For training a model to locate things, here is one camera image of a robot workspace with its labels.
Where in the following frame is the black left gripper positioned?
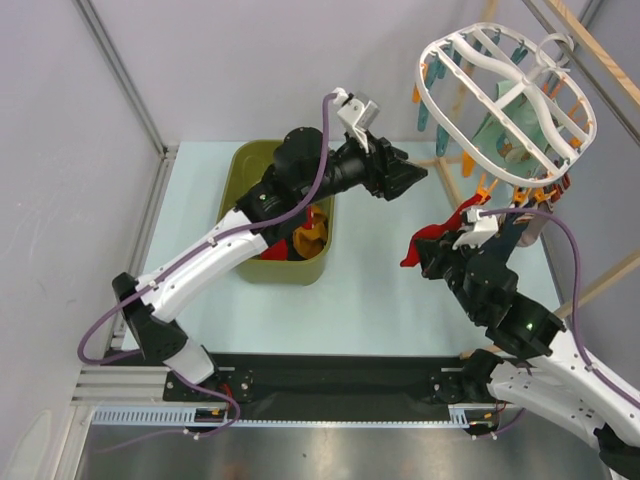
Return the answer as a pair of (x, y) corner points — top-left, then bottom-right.
(299, 126), (427, 207)

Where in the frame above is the red patterned sock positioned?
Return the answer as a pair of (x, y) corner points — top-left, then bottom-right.
(260, 239), (289, 261)
(399, 194), (491, 268)

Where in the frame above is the white round clip hanger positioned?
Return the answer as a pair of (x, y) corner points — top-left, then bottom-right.
(414, 22), (597, 188)

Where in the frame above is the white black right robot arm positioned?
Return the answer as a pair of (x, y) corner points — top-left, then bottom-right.
(414, 238), (639, 479)

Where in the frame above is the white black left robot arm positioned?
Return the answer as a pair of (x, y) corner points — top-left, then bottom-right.
(112, 127), (428, 400)

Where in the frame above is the wooden hanger stand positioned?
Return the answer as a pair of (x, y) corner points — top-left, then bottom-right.
(429, 1), (639, 371)

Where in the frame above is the mint green cloth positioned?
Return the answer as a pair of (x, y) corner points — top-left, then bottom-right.
(472, 79), (556, 166)

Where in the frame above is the grey beige sock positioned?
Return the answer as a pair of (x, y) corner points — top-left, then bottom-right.
(516, 209), (552, 248)

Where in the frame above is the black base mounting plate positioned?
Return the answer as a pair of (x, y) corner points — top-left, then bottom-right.
(102, 349), (501, 421)

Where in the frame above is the olive green plastic basket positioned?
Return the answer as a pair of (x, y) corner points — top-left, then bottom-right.
(218, 140), (335, 286)

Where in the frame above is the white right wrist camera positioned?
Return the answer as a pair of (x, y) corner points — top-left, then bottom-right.
(452, 206), (499, 250)

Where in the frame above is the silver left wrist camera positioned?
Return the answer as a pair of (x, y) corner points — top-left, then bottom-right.
(333, 87), (380, 137)

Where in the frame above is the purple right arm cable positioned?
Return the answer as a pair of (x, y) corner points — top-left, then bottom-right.
(469, 207), (640, 441)

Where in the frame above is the aluminium frame post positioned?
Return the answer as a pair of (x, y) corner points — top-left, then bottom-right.
(72, 0), (168, 158)

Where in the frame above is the white slotted cable duct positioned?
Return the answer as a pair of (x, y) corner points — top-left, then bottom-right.
(92, 404), (499, 430)

